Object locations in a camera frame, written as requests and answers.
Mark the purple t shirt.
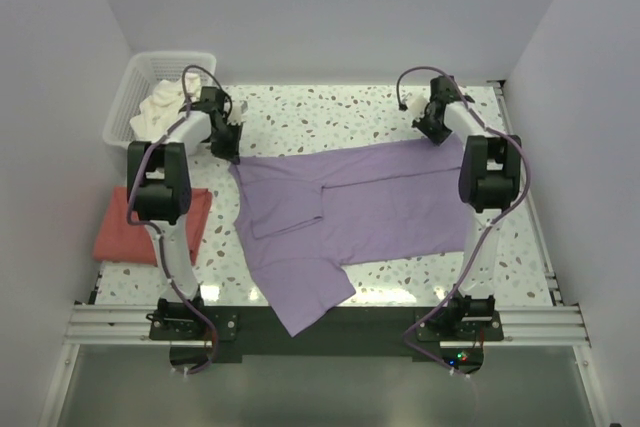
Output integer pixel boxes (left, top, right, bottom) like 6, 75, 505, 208
229, 138, 470, 336

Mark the folded red t shirt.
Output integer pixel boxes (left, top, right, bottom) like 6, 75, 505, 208
93, 186, 213, 266

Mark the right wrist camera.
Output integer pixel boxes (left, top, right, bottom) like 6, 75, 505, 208
405, 94, 428, 117

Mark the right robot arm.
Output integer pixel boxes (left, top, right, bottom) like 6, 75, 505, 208
409, 75, 522, 340

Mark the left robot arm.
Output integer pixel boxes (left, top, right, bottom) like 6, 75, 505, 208
126, 87, 248, 339

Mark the white crumpled t shirt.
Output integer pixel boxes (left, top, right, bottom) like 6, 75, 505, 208
129, 79, 185, 142

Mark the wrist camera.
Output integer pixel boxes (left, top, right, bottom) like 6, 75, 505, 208
405, 94, 428, 117
226, 101, 248, 126

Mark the white plastic laundry basket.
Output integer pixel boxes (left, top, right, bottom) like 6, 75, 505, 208
102, 50, 216, 150

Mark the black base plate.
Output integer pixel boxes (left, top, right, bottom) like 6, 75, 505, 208
146, 301, 505, 373

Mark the aluminium side rail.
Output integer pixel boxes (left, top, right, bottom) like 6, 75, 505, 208
491, 80, 565, 307

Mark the aluminium front rail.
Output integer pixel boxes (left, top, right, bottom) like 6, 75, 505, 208
64, 305, 590, 347

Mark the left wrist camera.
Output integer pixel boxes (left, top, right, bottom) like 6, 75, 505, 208
226, 101, 248, 126

